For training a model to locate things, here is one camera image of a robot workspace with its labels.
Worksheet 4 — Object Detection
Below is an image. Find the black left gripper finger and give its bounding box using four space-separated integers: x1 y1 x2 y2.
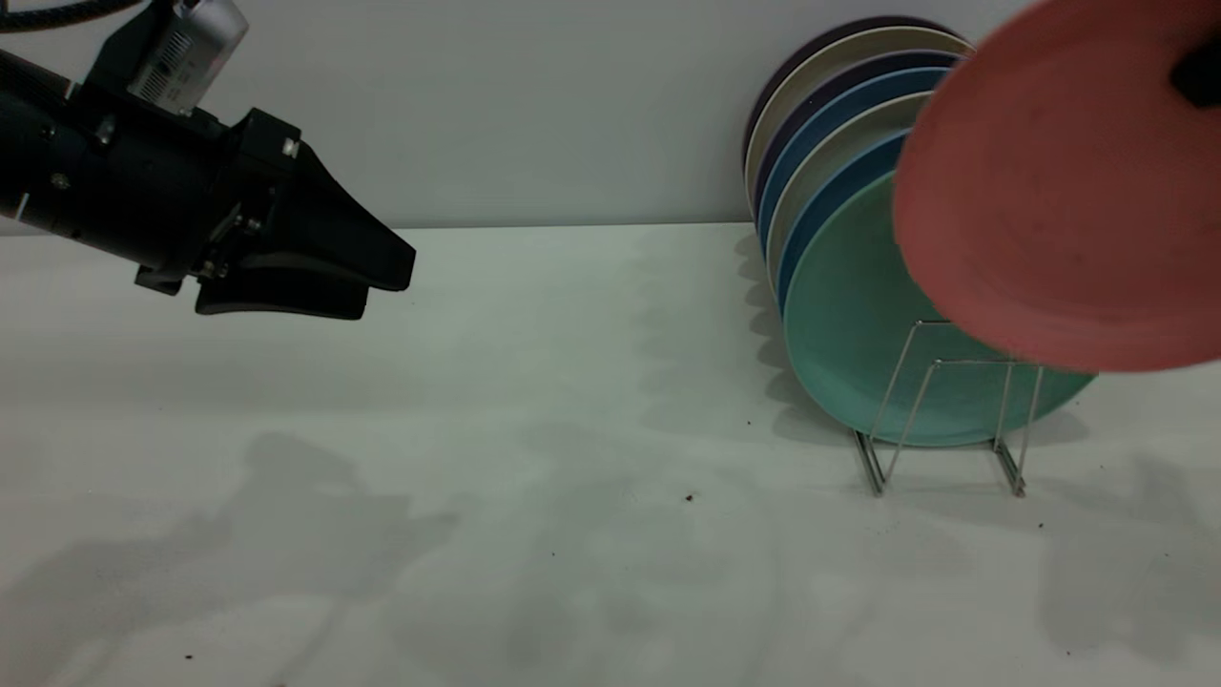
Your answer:
238 143 417 292
195 256 370 321

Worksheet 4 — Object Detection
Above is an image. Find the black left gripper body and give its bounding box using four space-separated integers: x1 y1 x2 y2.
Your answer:
57 91 308 297

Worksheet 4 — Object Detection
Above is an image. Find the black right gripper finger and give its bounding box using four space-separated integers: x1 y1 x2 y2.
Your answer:
1171 36 1221 109

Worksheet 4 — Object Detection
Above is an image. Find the pink round plate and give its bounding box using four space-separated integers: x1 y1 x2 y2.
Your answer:
892 0 1221 373

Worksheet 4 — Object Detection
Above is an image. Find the blue round plate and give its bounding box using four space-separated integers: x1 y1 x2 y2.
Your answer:
777 129 909 316
758 67 955 251

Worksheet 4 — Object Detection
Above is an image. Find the dark navy round plate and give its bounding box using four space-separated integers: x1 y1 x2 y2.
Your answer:
752 50 966 213

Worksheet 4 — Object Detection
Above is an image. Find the beige round plate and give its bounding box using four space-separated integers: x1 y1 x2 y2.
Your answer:
744 27 976 203
766 91 934 287

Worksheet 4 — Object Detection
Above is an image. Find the dark purple round plate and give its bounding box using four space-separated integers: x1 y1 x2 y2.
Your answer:
742 16 957 165

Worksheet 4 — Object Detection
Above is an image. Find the green round plate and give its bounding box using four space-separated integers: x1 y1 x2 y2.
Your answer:
782 172 1096 448

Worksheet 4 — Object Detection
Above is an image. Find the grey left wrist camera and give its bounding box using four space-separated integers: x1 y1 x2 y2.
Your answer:
127 0 250 117

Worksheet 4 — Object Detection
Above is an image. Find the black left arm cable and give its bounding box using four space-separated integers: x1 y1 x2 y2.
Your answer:
0 0 146 35

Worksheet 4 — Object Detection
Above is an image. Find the silver wire plate rack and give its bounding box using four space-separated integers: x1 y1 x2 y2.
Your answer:
852 321 1043 500

